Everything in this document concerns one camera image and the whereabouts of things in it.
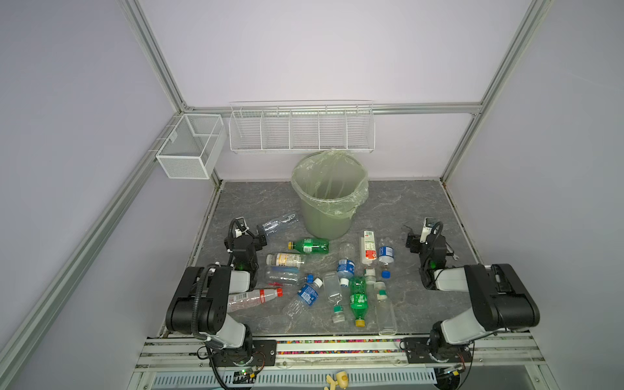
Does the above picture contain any clear bottle blue label white cap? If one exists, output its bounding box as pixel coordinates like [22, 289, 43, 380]
[284, 278, 323, 319]

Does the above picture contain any clear bottle orange label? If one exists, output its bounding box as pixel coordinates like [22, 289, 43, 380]
[266, 253, 305, 268]

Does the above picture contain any clear pepsi bottle blue cap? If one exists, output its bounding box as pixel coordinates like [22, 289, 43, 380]
[265, 266, 315, 285]

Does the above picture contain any green bottle yellow cap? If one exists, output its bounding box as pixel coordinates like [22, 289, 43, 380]
[349, 276, 369, 328]
[288, 237, 329, 254]

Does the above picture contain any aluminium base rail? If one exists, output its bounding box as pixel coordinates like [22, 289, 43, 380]
[134, 333, 546, 372]

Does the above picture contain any white wire wall shelf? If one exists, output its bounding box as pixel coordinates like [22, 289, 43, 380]
[228, 100, 376, 154]

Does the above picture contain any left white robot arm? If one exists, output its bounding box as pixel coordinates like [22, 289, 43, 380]
[165, 217, 267, 366]

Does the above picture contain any clear bottle dark blue neck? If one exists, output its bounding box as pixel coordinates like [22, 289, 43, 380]
[257, 212, 299, 237]

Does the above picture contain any clear bottle white green cap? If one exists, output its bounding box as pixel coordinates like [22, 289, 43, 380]
[374, 281, 397, 336]

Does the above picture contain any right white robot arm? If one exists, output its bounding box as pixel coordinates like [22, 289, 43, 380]
[406, 218, 540, 362]

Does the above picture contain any short bottle blue label blue cap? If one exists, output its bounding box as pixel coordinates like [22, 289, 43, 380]
[378, 237, 395, 280]

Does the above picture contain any square bottle white red label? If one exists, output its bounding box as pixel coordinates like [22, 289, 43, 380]
[360, 230, 377, 285]

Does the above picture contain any white mesh wall basket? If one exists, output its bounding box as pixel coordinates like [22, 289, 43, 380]
[156, 114, 227, 180]

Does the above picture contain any clear bottle red cap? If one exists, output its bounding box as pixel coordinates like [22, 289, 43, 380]
[227, 288, 284, 313]

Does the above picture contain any green bottle yellow cap lower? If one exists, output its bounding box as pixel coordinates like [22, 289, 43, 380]
[349, 276, 369, 328]

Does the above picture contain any clear bottle green cap small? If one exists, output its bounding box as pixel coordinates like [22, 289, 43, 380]
[323, 272, 345, 324]

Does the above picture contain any green-lined mesh waste bin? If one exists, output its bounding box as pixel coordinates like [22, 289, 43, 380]
[291, 149, 369, 240]

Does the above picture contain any clear bottle blue label upright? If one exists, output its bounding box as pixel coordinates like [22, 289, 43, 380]
[336, 242, 355, 288]

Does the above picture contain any yellow toy figure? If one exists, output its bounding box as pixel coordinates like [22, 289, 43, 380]
[323, 370, 349, 390]

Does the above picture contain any green bottle yellow cap upper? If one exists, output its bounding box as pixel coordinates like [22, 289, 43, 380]
[288, 237, 329, 254]

